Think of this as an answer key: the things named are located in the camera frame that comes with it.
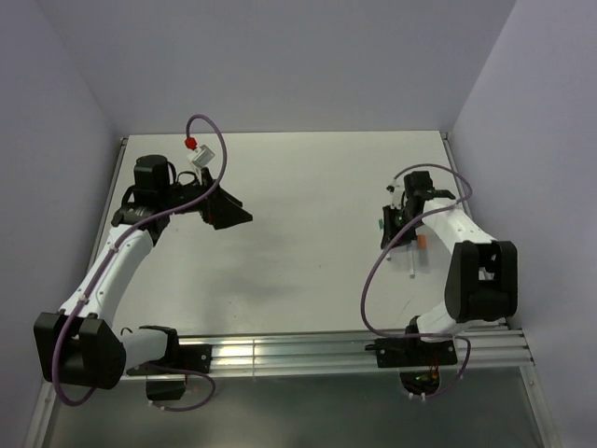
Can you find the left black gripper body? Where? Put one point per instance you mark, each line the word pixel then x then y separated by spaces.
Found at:
pixel 189 192

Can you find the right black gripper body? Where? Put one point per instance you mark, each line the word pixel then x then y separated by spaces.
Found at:
pixel 402 218

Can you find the orange highlighter marker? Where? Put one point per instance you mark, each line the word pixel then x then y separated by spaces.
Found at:
pixel 423 256

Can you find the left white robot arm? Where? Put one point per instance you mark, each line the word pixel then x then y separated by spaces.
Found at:
pixel 76 345

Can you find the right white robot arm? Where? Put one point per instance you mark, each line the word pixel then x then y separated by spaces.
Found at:
pixel 482 279

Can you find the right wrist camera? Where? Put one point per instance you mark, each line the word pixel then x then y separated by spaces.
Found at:
pixel 396 191

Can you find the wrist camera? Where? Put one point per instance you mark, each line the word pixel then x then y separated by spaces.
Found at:
pixel 200 157
pixel 396 191

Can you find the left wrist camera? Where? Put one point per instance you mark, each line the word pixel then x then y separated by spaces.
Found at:
pixel 200 157

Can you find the aluminium mounting rail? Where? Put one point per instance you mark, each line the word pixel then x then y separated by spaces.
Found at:
pixel 344 352

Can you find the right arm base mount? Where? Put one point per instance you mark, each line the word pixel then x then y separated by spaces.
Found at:
pixel 418 361

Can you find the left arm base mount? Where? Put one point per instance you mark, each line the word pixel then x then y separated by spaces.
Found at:
pixel 169 380

